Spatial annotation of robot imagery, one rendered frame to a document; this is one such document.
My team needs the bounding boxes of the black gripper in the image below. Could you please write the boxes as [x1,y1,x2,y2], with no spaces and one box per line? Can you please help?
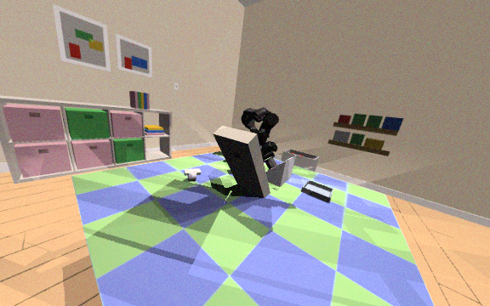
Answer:
[258,130,277,157]

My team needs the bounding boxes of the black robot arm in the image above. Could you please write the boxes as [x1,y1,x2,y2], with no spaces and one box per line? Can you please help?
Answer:
[242,107,279,170]

